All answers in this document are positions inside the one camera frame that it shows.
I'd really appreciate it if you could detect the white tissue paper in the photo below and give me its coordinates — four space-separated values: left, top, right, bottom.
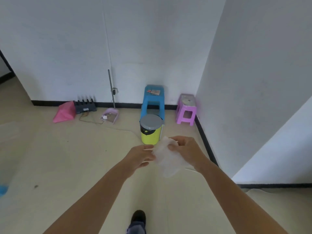
152 136 193 178

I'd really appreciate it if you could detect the person's black shoe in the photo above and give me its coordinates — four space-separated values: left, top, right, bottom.
131 210 147 228

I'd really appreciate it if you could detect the pink dustpan with long handle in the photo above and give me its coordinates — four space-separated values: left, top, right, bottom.
99 70 119 124

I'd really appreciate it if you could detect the yellow trash bin grey lid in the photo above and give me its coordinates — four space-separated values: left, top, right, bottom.
140 114 163 145

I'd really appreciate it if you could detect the blue plastic stool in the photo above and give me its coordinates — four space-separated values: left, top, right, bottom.
141 85 166 124

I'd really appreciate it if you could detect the person's trouser leg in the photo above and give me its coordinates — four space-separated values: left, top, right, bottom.
126 222 147 234

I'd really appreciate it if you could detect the white cloth on purple stool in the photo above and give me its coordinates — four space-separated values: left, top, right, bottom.
182 95 196 106

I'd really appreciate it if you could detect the white cable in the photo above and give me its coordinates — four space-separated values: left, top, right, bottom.
105 127 140 135

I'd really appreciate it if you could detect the person's right forearm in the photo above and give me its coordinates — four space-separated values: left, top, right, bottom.
195 158 289 234

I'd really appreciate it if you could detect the pink plastic bag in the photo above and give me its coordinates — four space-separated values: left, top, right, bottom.
53 101 76 124

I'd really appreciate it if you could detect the purple plastic stool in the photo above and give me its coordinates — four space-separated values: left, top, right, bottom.
176 93 197 126

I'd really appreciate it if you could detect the brown cable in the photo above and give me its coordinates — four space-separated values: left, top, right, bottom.
79 111 104 125

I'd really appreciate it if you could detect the person's left forearm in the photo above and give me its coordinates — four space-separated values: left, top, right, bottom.
43 163 132 234

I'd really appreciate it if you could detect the person's right hand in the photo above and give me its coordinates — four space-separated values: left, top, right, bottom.
168 136 209 172

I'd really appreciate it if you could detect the person's left hand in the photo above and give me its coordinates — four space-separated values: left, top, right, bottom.
122 144 156 178

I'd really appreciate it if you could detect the black router with antennas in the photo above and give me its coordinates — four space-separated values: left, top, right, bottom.
73 96 97 114

